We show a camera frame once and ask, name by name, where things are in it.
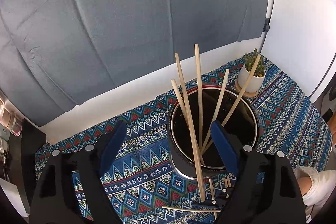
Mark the person's leg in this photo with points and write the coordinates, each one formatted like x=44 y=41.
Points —
x=305 y=186

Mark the black cylindrical chopstick holder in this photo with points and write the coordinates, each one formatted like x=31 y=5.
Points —
x=236 y=134

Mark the grey cloth backdrop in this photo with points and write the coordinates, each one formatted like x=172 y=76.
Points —
x=105 y=16

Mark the blue patterned tablecloth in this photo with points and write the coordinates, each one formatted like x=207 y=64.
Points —
x=147 y=161

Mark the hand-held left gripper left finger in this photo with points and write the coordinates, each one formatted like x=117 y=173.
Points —
x=113 y=148

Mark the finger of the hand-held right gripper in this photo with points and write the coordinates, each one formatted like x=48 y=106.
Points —
x=220 y=197
x=199 y=222

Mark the succulent in white pot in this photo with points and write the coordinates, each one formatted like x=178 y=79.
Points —
x=256 y=83

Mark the white foam board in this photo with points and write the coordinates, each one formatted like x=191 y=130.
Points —
x=296 y=29

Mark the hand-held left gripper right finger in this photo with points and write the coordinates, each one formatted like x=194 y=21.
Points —
x=224 y=146

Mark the white shorts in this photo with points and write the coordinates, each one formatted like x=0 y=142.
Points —
x=323 y=182

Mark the black shelf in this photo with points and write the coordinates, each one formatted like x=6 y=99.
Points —
x=31 y=150

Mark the black wall socket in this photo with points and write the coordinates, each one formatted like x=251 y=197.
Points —
x=266 y=24

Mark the pink jar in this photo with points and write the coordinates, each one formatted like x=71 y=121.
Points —
x=10 y=121

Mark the round wooden coaster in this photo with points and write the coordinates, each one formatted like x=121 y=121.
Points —
x=248 y=94

